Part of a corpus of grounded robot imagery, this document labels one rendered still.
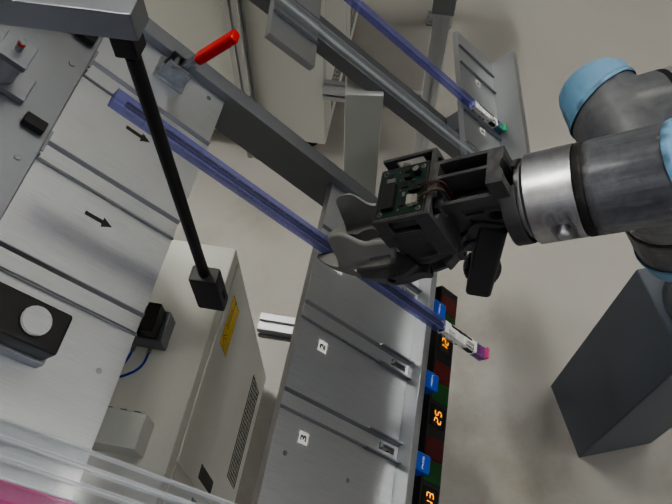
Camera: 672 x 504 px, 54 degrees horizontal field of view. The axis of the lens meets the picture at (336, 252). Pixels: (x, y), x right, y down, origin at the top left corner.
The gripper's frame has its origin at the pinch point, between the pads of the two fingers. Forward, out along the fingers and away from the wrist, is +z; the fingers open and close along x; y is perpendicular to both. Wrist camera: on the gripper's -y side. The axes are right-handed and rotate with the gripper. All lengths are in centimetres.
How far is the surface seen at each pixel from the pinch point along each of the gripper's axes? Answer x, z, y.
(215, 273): 11.9, -0.9, 14.9
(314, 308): -0.7, 9.7, -10.7
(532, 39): -163, 16, -105
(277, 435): 15.2, 10.0, -9.7
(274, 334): -21, 49, -49
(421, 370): 0.2, 3.2, -27.1
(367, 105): -39.6, 11.5, -14.7
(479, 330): -46, 26, -99
